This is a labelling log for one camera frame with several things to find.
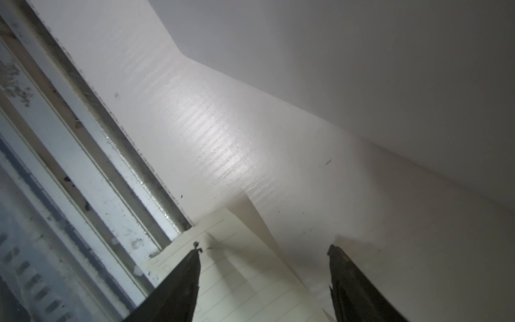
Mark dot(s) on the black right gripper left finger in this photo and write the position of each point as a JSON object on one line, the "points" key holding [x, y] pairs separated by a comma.
{"points": [[175, 299]]}

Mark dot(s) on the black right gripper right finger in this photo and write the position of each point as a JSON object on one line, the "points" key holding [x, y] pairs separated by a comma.
{"points": [[354, 297]]}

